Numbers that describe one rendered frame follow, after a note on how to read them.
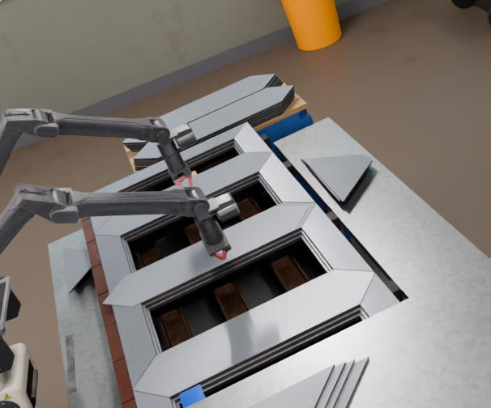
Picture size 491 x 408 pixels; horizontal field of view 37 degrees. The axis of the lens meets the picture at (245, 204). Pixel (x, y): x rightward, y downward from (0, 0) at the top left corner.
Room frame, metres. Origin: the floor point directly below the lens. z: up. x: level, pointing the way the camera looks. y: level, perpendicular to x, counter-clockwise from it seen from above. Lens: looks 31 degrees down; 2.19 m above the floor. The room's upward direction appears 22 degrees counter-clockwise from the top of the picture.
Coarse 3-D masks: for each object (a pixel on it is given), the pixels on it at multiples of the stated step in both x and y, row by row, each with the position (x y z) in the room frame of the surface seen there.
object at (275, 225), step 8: (272, 208) 2.13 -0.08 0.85; (256, 216) 2.12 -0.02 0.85; (264, 216) 2.10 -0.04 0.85; (272, 216) 2.08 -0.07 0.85; (280, 216) 2.06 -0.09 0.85; (264, 224) 2.05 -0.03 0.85; (272, 224) 2.03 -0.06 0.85; (280, 224) 2.02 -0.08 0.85; (288, 224) 2.00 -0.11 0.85; (272, 232) 1.99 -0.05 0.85; (280, 232) 1.97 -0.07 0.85; (288, 232) 1.96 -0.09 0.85
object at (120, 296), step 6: (120, 282) 2.05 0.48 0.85; (114, 288) 2.03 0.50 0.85; (120, 288) 2.02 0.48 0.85; (126, 288) 2.00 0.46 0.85; (114, 294) 2.00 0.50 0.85; (120, 294) 1.99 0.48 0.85; (126, 294) 1.97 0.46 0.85; (114, 300) 1.97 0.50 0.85; (120, 300) 1.95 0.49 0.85; (126, 300) 1.94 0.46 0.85; (126, 306) 1.91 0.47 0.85; (132, 306) 1.90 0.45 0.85
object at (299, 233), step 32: (192, 160) 2.71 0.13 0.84; (224, 192) 2.38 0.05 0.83; (160, 224) 2.35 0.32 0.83; (128, 256) 2.21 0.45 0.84; (256, 256) 1.93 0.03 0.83; (320, 256) 1.79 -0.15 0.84; (192, 288) 1.90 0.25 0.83; (352, 320) 1.50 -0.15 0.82; (160, 352) 1.67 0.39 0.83; (288, 352) 1.48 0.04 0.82; (224, 384) 1.46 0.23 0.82
